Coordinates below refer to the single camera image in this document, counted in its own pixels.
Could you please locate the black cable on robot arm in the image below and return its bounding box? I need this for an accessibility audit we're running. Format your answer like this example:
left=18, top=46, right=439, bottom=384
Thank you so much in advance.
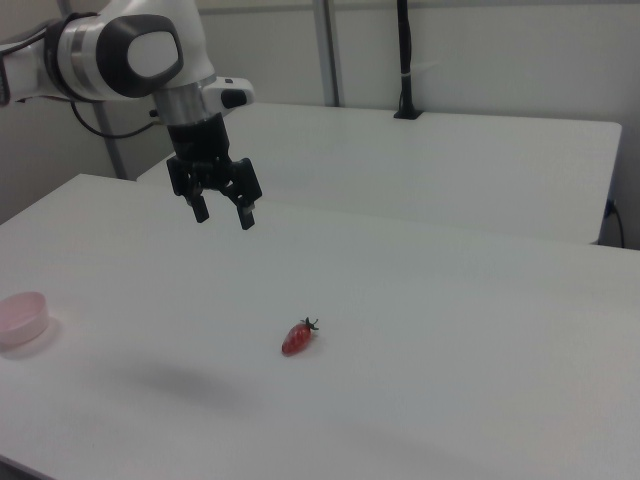
left=69, top=99, right=161, bottom=139

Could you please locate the small green object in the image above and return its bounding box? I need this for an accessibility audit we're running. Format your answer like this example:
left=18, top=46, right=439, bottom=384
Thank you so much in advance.
left=281, top=316, right=320, bottom=357

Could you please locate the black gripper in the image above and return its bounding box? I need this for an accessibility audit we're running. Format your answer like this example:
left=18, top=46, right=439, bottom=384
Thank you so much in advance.
left=166, top=113, right=264, bottom=232

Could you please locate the pink plastic bowl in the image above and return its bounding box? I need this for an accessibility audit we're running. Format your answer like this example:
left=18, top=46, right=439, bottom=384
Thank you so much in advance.
left=0, top=291, right=51, bottom=350

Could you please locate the grey metal partition post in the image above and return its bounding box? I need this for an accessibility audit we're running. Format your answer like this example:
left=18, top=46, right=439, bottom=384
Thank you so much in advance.
left=92, top=99, right=140, bottom=182
left=313, top=0, right=342, bottom=107

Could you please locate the black cable by table edge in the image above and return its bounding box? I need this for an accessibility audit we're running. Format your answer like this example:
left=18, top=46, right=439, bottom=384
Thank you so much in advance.
left=605, top=199, right=627, bottom=248

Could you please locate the white neighbouring table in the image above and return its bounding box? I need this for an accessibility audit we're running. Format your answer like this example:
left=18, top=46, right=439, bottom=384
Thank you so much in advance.
left=135, top=102, right=624, bottom=246

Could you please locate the black camera pole with base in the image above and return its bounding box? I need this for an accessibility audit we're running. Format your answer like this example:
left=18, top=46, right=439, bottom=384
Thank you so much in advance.
left=393, top=0, right=425, bottom=121

